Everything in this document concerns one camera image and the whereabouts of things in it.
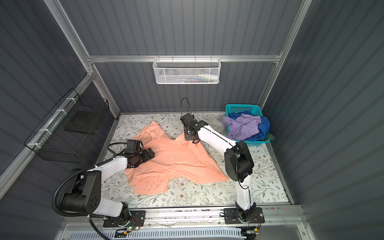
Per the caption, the peach orange t-shirt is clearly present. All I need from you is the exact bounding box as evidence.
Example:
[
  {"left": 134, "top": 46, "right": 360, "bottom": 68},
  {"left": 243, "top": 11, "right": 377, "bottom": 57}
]
[{"left": 125, "top": 121, "right": 229, "bottom": 195}]

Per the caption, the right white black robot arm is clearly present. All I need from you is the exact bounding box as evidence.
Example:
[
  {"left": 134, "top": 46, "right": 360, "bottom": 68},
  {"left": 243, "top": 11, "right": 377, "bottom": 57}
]
[{"left": 180, "top": 113, "right": 256, "bottom": 222}]

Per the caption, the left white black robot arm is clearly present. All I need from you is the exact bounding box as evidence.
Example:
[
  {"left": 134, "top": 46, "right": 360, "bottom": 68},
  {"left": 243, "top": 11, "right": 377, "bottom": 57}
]
[{"left": 52, "top": 148, "right": 155, "bottom": 222}]

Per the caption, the teal plastic laundry basket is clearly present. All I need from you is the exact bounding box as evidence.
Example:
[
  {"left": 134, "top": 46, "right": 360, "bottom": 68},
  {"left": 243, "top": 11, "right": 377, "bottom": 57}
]
[{"left": 225, "top": 104, "right": 270, "bottom": 146}]

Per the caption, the purple t-shirt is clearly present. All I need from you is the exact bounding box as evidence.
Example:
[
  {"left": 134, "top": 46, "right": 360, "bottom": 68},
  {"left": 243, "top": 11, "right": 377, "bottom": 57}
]
[{"left": 222, "top": 114, "right": 262, "bottom": 141}]

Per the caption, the white bottle in basket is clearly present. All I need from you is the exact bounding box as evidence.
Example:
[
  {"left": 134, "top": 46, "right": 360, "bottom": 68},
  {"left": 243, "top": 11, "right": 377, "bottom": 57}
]
[{"left": 198, "top": 74, "right": 219, "bottom": 82}]

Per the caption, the blue t-shirt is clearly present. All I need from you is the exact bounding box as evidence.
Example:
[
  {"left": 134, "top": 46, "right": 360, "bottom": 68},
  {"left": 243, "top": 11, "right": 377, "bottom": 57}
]
[{"left": 228, "top": 110, "right": 271, "bottom": 142}]

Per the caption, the dark green garment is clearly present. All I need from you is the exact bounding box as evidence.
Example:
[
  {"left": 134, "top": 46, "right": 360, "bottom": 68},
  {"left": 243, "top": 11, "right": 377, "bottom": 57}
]
[{"left": 264, "top": 133, "right": 275, "bottom": 141}]

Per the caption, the white ventilation grille strip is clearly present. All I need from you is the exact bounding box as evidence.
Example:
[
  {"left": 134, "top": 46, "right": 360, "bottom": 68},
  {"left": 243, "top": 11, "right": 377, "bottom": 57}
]
[{"left": 67, "top": 227, "right": 247, "bottom": 240}]

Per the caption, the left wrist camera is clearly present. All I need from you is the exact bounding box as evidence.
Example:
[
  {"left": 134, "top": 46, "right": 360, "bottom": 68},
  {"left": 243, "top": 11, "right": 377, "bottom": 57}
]
[{"left": 126, "top": 140, "right": 143, "bottom": 154}]

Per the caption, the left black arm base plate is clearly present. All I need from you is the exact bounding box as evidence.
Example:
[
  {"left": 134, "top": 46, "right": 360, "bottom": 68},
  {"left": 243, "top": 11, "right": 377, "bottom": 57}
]
[{"left": 103, "top": 211, "right": 146, "bottom": 228}]

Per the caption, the white wire mesh basket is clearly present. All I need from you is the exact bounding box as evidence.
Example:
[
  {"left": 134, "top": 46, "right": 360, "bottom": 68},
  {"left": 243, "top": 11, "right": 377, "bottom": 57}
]
[{"left": 153, "top": 58, "right": 222, "bottom": 85}]

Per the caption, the black corrugated cable conduit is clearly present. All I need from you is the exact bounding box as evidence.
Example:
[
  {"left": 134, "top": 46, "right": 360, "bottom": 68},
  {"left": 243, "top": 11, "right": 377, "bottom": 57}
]
[{"left": 51, "top": 141, "right": 133, "bottom": 240}]

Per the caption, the black wire basket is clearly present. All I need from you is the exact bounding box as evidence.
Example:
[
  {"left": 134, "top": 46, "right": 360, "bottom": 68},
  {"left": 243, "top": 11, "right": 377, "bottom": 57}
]
[{"left": 24, "top": 91, "right": 110, "bottom": 164}]

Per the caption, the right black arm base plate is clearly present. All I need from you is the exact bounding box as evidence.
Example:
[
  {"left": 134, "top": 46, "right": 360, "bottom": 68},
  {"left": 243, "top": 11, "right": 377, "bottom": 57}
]
[{"left": 220, "top": 207, "right": 265, "bottom": 225}]

